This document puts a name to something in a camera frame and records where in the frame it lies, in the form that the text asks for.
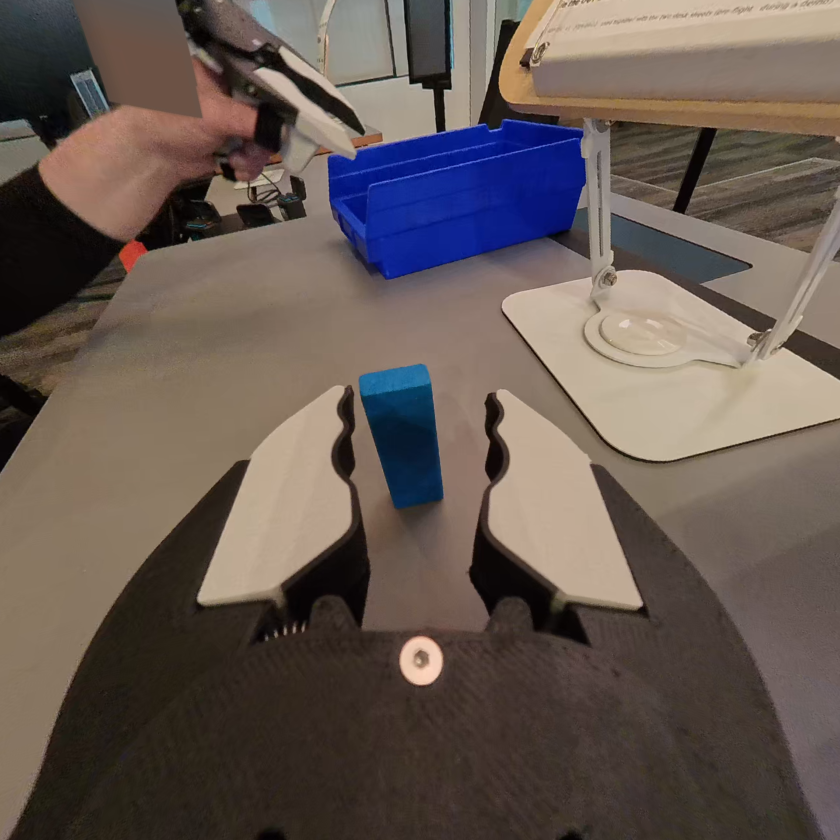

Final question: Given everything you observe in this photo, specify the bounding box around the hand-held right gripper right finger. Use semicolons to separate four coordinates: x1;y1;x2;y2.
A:
469;389;644;623

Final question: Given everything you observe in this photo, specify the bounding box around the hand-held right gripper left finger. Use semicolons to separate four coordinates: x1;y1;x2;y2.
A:
197;385;370;627

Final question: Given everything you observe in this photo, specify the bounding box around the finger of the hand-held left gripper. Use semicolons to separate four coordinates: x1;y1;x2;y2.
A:
252;46;366;175

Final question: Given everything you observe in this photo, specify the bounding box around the blue wooden block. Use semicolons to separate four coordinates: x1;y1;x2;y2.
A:
359;364;445;510

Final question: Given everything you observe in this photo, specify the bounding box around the blue plastic bin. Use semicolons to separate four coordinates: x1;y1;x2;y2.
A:
327;119;585;281

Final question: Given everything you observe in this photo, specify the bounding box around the person's left forearm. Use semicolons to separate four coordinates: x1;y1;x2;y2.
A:
0;141;126;339

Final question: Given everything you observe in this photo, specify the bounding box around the person's left hand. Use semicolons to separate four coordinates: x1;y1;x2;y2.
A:
79;60;270;241

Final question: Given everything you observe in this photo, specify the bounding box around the black monitor on pole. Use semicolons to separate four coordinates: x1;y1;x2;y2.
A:
402;0;455;132

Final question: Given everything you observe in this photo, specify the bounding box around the white document stand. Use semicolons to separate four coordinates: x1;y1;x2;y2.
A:
499;0;840;463

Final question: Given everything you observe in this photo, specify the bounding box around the black table leg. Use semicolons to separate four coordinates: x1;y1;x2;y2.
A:
672;128;718;215

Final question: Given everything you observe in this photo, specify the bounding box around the printed instruction sheet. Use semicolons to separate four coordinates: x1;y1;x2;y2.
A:
548;0;840;50

